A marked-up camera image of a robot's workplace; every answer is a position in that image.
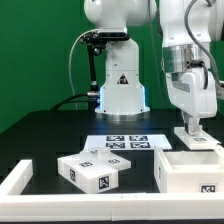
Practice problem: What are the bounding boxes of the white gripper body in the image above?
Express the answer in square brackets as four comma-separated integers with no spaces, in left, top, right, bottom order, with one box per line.
[166,69,217,119]

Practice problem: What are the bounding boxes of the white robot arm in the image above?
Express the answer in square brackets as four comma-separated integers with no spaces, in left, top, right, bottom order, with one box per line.
[84,0,224,135]

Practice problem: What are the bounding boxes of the grey and black cables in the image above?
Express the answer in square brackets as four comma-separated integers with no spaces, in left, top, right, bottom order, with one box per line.
[49,29,101,112]

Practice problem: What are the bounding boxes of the white cabinet body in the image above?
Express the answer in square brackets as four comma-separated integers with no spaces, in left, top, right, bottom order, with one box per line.
[154,145,224,193]

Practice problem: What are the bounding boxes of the white cabinet top block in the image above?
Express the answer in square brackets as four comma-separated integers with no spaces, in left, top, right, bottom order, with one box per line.
[57,154,118,194]

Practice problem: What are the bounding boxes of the white sheet with markers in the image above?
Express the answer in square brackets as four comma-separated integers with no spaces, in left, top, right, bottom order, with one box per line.
[84,134,172,151]

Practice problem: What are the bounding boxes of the white table border frame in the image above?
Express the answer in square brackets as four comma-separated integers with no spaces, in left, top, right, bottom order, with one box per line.
[0,160,224,222]

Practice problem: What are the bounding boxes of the black camera on stand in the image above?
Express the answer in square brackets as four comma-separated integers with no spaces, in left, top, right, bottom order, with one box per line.
[81,28,130,115]

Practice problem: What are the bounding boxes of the white door panel with knob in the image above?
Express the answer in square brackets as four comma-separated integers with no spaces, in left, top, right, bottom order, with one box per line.
[174,127,220,150]

